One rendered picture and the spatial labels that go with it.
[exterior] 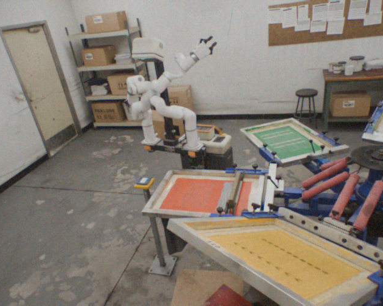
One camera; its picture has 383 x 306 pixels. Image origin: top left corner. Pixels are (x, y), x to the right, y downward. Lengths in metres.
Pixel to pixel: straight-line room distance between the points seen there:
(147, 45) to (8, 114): 3.48
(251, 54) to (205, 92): 1.09
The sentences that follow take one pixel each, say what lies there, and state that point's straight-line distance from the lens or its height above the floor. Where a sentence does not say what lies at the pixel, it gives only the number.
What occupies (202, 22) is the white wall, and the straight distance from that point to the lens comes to 5.80.
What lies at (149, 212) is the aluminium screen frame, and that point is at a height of 0.99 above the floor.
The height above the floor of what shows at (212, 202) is 0.96.
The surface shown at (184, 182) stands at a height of 0.96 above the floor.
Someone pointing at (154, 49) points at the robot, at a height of 1.96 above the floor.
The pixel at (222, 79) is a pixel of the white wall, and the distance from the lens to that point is 5.91.
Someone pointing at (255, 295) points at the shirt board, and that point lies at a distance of 1.68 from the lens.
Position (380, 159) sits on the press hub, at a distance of 2.05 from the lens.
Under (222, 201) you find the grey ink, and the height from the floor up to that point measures 0.96.
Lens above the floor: 2.28
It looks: 27 degrees down
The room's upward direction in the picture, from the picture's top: 8 degrees counter-clockwise
